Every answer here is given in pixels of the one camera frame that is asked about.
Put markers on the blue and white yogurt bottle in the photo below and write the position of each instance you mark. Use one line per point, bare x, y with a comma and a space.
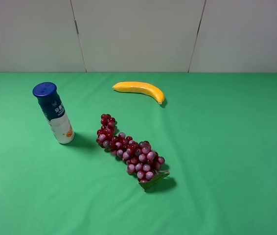
54, 111

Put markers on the yellow banana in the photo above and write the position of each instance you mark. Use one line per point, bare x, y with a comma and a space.
140, 88

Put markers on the red grape bunch with leaf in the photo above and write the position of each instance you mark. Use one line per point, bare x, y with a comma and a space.
142, 162

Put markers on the green tablecloth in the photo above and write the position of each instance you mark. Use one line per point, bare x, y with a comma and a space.
217, 133

